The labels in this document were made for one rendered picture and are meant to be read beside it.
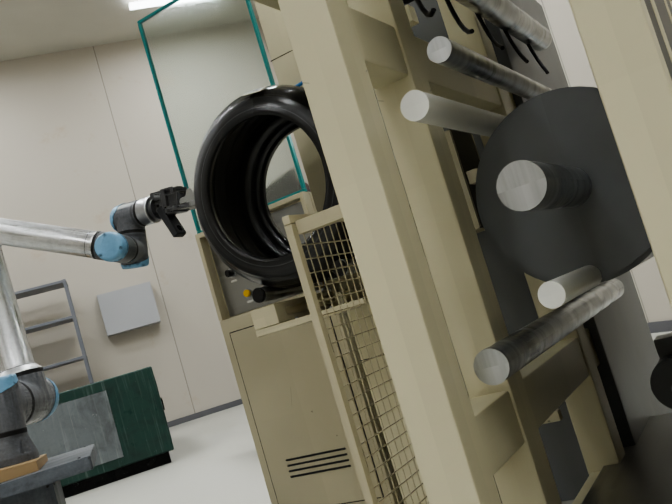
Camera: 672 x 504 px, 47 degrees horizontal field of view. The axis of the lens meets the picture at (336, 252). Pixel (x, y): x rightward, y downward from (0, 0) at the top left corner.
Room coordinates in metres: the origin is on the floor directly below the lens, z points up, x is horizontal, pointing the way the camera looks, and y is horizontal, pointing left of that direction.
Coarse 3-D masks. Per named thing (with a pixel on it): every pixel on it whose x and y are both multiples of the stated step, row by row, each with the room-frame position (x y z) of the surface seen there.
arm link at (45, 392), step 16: (0, 256) 2.59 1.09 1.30; (0, 272) 2.57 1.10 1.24; (0, 288) 2.56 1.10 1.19; (0, 304) 2.55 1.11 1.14; (16, 304) 2.60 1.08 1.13; (0, 320) 2.54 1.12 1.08; (16, 320) 2.57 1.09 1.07; (0, 336) 2.54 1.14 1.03; (16, 336) 2.55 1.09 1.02; (0, 352) 2.54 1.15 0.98; (16, 352) 2.54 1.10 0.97; (0, 368) 2.54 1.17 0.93; (16, 368) 2.53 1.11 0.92; (32, 368) 2.55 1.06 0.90; (32, 384) 2.53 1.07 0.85; (48, 384) 2.61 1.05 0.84; (48, 400) 2.57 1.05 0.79; (32, 416) 2.50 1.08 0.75; (48, 416) 2.62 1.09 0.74
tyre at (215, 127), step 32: (256, 96) 2.12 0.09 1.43; (288, 96) 2.08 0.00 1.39; (224, 128) 2.17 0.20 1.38; (256, 128) 2.40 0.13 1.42; (288, 128) 2.39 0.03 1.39; (224, 160) 2.38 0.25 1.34; (256, 160) 2.46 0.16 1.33; (224, 192) 2.42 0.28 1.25; (256, 192) 2.48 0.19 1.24; (224, 224) 2.39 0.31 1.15; (256, 224) 2.49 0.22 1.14; (224, 256) 2.24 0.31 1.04; (256, 256) 2.20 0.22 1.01; (288, 256) 2.13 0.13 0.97
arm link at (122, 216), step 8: (136, 200) 2.49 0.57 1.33; (120, 208) 2.50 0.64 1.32; (128, 208) 2.48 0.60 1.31; (112, 216) 2.51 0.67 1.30; (120, 216) 2.50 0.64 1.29; (128, 216) 2.48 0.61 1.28; (136, 216) 2.47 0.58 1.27; (112, 224) 2.52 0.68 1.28; (120, 224) 2.50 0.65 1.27; (128, 224) 2.49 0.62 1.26; (136, 224) 2.49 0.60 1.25
